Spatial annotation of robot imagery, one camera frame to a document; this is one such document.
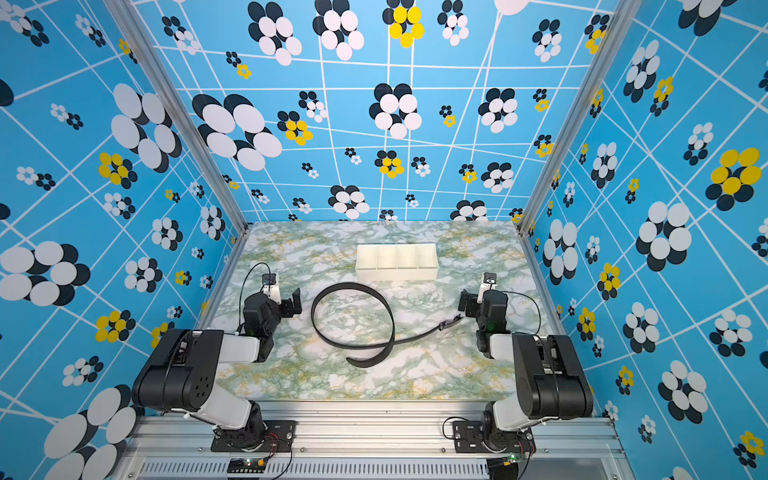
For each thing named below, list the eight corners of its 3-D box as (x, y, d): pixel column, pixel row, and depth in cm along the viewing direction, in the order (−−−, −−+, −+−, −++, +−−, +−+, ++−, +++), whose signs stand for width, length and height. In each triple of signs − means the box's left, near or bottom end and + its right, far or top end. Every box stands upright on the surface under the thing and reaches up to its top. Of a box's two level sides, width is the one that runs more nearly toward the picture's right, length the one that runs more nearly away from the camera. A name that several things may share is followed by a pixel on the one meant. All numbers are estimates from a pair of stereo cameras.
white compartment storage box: (355, 281, 106) (354, 274, 102) (358, 250, 115) (357, 242, 112) (438, 281, 106) (439, 274, 102) (434, 250, 115) (435, 242, 112)
